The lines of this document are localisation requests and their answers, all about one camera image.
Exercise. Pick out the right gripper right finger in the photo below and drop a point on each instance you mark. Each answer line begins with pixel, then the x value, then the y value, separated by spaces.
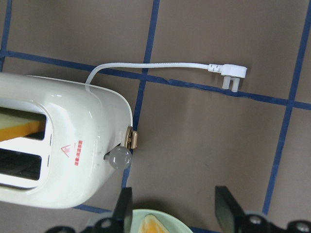
pixel 228 212

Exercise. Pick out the light green plate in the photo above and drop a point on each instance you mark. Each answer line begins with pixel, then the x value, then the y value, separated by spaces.
pixel 172 224

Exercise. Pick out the white two-slot toaster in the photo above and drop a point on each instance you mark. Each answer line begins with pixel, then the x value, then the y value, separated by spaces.
pixel 66 165

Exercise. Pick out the grey toaster lever knob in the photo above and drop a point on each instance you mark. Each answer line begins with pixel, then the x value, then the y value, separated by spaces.
pixel 119 158

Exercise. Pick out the gold toaster dial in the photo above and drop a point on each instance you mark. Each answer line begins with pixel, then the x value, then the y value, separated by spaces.
pixel 131 138

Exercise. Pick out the triangular bread on plate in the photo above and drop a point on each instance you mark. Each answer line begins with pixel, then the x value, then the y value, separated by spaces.
pixel 150 224

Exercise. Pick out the toast slice in toaster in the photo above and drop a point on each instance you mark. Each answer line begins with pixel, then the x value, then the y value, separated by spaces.
pixel 19 126

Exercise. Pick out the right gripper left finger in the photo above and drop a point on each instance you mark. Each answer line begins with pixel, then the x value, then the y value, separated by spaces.
pixel 123 213

